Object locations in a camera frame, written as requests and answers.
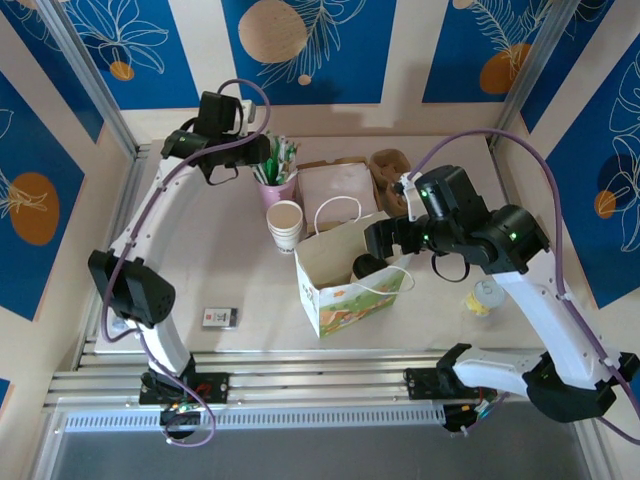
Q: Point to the aluminium front rail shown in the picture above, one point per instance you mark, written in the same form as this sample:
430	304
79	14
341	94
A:
320	375

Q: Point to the right aluminium side rail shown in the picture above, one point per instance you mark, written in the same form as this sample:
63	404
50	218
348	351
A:
503	175

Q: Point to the left black connector box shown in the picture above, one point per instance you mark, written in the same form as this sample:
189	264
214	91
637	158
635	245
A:
180	417

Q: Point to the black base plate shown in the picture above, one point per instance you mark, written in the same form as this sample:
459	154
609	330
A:
420	382
215	387

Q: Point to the pink straw holder cup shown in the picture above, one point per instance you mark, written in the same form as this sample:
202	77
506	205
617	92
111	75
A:
275	192

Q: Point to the right aluminium post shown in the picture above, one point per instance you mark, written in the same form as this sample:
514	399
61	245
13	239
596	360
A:
531	65

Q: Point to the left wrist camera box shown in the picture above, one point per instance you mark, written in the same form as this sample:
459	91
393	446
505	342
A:
250	111

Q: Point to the white wrapped straw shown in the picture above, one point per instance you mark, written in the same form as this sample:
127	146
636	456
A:
292	159
283	152

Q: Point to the printed paper carrier bag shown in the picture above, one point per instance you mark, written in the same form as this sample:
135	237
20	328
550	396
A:
325	260

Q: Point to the green wrapped straw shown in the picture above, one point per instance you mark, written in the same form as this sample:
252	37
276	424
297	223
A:
260	172
274	170
269	174

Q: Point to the right black connector box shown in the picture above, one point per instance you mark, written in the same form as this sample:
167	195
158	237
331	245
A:
465	417

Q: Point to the left aluminium side rail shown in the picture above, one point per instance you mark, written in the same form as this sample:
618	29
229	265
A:
127	200

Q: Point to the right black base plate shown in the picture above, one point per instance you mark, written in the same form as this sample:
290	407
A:
420	382

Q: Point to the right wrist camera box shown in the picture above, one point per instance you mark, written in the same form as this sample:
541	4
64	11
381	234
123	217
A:
411	200

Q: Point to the left aluminium post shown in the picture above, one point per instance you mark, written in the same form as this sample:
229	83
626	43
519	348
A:
86	65

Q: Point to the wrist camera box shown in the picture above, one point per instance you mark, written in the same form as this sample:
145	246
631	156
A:
250	111
411	200

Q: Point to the small white card packet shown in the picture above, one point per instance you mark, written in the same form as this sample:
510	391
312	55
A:
220	317

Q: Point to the aluminium side rail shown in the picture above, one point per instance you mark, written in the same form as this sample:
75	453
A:
127	200
503	175

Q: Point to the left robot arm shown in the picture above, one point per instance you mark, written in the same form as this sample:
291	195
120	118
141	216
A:
145	295

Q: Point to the brown pulp cup carrier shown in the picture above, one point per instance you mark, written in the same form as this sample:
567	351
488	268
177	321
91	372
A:
385	165

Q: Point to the brown cardboard napkin box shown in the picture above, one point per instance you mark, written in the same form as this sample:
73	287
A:
350	160

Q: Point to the white paper napkins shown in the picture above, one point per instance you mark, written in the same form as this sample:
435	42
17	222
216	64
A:
340	185

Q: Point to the aluminium post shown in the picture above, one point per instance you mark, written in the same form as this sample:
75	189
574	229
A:
531	65
86	65

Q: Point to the white paper cup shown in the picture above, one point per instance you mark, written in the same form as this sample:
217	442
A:
285	216
286	237
286	247

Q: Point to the black connector box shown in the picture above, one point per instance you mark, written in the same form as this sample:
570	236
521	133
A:
465	417
180	417

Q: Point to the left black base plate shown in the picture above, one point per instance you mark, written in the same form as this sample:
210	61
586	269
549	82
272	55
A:
215	387

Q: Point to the grey metal panel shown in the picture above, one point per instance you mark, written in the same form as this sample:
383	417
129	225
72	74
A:
320	455

